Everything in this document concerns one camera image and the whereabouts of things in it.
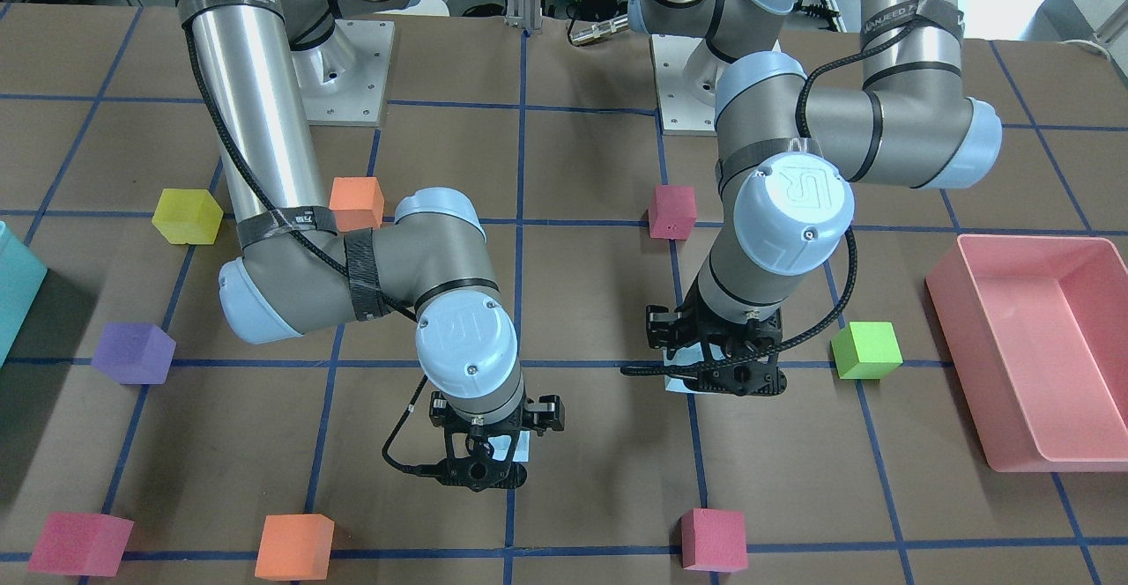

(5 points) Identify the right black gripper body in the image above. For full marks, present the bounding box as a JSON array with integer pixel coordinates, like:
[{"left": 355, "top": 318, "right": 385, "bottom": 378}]
[{"left": 435, "top": 409, "right": 527, "bottom": 490}]

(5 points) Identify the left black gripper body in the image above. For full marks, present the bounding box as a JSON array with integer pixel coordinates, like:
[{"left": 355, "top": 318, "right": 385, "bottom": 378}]
[{"left": 687, "top": 307, "right": 787, "bottom": 396}]

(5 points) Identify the light blue foam block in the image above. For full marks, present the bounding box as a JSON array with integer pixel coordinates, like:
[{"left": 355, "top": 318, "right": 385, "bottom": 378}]
[{"left": 512, "top": 429, "right": 531, "bottom": 463}]

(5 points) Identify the orange block near arm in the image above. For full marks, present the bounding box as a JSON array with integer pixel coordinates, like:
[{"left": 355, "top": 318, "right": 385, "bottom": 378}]
[{"left": 328, "top": 176, "right": 384, "bottom": 233}]

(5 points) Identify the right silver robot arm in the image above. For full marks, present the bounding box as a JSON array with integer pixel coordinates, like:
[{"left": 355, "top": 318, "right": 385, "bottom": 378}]
[{"left": 174, "top": 0, "right": 561, "bottom": 491}]

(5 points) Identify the green foam block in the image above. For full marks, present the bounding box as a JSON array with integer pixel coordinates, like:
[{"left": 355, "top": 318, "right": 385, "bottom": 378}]
[{"left": 831, "top": 322, "right": 904, "bottom": 380}]

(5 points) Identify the pink block base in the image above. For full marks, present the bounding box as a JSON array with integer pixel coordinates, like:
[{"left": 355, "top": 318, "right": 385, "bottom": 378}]
[{"left": 646, "top": 184, "right": 698, "bottom": 241}]

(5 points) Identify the orange block far side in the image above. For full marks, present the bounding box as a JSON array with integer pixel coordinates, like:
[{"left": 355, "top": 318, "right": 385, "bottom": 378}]
[{"left": 255, "top": 514, "right": 335, "bottom": 580}]

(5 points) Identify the pink plastic tray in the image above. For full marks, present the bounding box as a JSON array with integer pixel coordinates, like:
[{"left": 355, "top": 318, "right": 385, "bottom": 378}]
[{"left": 926, "top": 234, "right": 1127, "bottom": 472}]

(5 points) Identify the purple foam block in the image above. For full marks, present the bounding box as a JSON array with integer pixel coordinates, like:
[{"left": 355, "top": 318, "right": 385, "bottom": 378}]
[{"left": 90, "top": 322, "right": 176, "bottom": 385}]

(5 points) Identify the yellow foam block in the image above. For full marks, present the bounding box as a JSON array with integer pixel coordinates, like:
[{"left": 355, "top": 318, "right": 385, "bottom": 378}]
[{"left": 152, "top": 188, "right": 223, "bottom": 245}]

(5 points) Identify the pink block near tray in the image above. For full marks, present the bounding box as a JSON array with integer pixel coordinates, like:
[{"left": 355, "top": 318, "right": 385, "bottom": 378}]
[{"left": 27, "top": 512, "right": 135, "bottom": 577}]

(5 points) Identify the cyan plastic tray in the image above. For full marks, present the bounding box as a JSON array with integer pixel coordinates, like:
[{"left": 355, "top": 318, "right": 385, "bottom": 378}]
[{"left": 1, "top": 221, "right": 49, "bottom": 365}]

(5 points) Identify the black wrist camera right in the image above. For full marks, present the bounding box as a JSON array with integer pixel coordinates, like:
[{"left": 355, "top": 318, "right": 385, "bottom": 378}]
[{"left": 521, "top": 395, "right": 565, "bottom": 435}]

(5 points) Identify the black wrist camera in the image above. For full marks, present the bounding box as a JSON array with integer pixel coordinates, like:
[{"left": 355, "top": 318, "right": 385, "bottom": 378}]
[
  {"left": 644, "top": 305, "right": 696, "bottom": 351},
  {"left": 521, "top": 395, "right": 565, "bottom": 435}
]

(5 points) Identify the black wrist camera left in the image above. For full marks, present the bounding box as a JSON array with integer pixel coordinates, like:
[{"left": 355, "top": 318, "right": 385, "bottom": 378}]
[{"left": 644, "top": 305, "right": 696, "bottom": 351}]

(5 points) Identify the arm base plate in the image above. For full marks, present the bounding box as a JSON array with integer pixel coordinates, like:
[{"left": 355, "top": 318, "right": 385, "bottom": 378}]
[
  {"left": 291, "top": 20, "right": 396, "bottom": 128},
  {"left": 650, "top": 35, "right": 787, "bottom": 138}
]

